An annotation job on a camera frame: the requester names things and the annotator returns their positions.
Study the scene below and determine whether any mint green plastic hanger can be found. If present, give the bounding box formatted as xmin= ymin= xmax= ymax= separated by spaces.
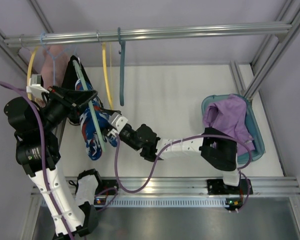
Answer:
xmin=72 ymin=58 xmax=108 ymax=153

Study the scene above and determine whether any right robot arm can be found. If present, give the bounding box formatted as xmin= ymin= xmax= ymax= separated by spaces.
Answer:
xmin=102 ymin=111 xmax=240 ymax=187

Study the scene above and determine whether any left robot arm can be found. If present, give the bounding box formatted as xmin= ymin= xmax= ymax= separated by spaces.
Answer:
xmin=1 ymin=82 xmax=101 ymax=240

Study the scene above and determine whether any yellow plastic hanger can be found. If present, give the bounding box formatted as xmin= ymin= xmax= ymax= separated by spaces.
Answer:
xmin=101 ymin=42 xmax=114 ymax=110
xmin=26 ymin=46 xmax=39 ymax=100

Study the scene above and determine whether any teal plastic hanger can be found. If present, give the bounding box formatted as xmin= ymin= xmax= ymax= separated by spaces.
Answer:
xmin=117 ymin=27 xmax=126 ymax=107

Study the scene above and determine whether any black garment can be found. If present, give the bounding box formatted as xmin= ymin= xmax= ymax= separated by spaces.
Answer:
xmin=61 ymin=55 xmax=103 ymax=126

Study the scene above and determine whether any pink garment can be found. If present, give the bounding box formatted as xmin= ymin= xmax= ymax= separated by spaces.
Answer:
xmin=38 ymin=45 xmax=71 ymax=88

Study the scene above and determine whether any purple garment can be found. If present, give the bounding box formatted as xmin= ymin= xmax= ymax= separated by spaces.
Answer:
xmin=203 ymin=94 xmax=255 ymax=156

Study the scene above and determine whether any teal plastic basket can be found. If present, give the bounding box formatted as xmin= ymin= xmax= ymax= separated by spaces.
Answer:
xmin=201 ymin=94 xmax=265 ymax=162

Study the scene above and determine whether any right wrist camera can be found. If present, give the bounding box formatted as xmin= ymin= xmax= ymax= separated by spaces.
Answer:
xmin=108 ymin=112 xmax=128 ymax=133

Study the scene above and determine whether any light blue wire hanger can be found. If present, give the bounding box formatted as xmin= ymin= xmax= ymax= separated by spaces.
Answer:
xmin=39 ymin=31 xmax=77 ymax=87

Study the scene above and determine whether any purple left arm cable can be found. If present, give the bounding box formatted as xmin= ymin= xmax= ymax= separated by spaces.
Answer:
xmin=0 ymin=80 xmax=120 ymax=240

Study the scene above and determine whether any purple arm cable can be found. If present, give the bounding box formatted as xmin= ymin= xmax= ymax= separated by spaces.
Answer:
xmin=0 ymin=80 xmax=120 ymax=240
xmin=114 ymin=133 xmax=253 ymax=213

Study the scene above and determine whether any slotted cable duct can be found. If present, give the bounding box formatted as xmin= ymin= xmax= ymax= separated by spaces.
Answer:
xmin=93 ymin=196 xmax=241 ymax=208

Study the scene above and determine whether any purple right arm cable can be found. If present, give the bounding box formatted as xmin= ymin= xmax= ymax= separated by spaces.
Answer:
xmin=114 ymin=133 xmax=253 ymax=213

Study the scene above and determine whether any aluminium hanging rail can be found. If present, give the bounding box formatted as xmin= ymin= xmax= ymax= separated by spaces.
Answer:
xmin=4 ymin=21 xmax=292 ymax=48

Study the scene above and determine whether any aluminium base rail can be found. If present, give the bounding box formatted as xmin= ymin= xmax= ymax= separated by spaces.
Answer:
xmin=118 ymin=177 xmax=300 ymax=198

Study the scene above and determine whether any aluminium frame post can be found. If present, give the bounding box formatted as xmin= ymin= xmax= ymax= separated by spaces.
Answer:
xmin=229 ymin=0 xmax=300 ymax=102

